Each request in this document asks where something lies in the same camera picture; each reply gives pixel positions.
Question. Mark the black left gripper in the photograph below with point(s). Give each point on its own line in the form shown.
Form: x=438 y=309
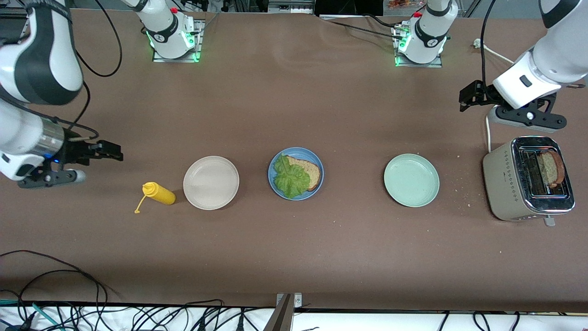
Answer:
x=483 y=94

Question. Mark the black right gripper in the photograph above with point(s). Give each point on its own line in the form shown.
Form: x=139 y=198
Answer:
x=73 y=150

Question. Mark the brown bread slice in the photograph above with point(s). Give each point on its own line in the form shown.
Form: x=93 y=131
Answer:
x=551 y=168
x=314 y=172

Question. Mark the green lettuce leaf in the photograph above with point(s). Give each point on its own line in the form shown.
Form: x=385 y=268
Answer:
x=289 y=179

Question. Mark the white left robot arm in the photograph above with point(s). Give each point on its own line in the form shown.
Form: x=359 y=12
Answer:
x=432 y=27

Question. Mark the pale green round plate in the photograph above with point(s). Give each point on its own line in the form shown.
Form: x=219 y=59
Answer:
x=411 y=180

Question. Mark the beige round plate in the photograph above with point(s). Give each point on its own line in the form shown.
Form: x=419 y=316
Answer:
x=211 y=184

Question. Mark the blue round plate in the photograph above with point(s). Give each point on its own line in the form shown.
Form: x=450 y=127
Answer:
x=305 y=151

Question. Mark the yellow mustard squeeze bottle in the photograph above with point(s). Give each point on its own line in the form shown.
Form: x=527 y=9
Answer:
x=161 y=194

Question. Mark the beige chrome toaster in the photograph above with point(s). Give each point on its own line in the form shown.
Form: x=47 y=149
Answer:
x=503 y=184

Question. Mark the orange snack packet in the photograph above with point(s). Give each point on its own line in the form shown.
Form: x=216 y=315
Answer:
x=399 y=3

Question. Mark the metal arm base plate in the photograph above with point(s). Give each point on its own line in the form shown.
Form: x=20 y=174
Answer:
x=413 y=65
x=200 y=46

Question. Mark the aluminium frame rail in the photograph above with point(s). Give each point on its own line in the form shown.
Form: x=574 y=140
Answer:
x=473 y=8

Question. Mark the grey metal bracket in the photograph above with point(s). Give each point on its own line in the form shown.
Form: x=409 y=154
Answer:
x=285 y=312

